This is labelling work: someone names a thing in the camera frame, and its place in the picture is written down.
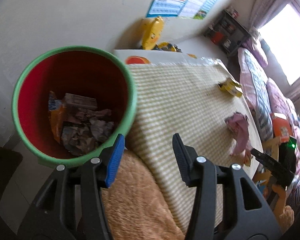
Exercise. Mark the green checkered table cloth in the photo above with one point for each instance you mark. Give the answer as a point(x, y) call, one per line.
point(183, 98)

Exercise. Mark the printed wrapper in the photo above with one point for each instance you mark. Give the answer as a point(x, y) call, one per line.
point(81, 139)

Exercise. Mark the tan plush cushion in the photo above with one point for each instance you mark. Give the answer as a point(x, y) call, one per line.
point(134, 205)

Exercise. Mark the green chart wall poster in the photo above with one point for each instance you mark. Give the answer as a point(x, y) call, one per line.
point(204, 9)

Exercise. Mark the dark bedside shelf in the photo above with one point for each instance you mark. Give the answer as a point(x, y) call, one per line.
point(234, 33)

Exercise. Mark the red orange book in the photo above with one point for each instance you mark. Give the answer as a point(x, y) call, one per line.
point(281, 127)

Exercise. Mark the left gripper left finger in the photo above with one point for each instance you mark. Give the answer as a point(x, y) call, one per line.
point(69, 204)

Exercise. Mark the red canister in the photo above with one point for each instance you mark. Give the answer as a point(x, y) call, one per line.
point(217, 37)

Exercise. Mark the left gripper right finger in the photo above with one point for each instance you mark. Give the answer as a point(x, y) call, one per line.
point(227, 203)

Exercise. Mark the yellow medicine box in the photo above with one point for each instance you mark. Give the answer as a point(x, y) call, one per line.
point(232, 87)

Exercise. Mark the folded purple blanket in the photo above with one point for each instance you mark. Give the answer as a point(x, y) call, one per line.
point(253, 44)

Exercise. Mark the wooden chair frame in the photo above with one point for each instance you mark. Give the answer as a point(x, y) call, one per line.
point(272, 197)

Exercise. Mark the orange snack bag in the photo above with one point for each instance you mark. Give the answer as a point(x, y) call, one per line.
point(57, 115)

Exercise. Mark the pink plastic wrapper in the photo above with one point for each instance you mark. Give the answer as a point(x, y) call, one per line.
point(238, 125)

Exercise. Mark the yellow toy truck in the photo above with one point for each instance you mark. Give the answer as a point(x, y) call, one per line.
point(165, 46)

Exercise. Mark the red bin with green rim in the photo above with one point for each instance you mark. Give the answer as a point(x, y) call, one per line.
point(94, 84)

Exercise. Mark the yellow duck toy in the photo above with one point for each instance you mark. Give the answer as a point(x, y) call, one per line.
point(152, 33)

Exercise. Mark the purple curtain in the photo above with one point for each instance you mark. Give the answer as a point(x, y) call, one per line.
point(265, 10)

